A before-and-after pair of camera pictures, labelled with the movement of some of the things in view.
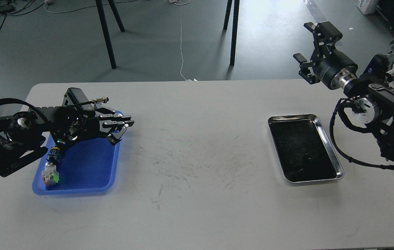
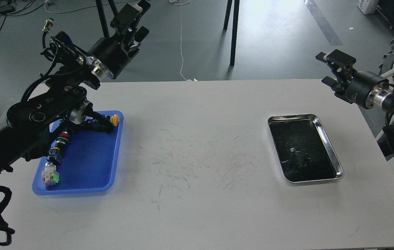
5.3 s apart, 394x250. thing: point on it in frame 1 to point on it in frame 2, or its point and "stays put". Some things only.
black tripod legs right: x=235 y=30 stays put
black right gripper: x=324 y=33 to x=367 y=89
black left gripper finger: x=115 y=138 to x=140 y=35
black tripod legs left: x=99 y=3 stays put
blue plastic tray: x=91 y=166 stays put
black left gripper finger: x=110 y=120 to x=126 y=19
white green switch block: x=50 y=176 stays put
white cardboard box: x=367 y=7 stays put
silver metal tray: x=303 y=151 stays put
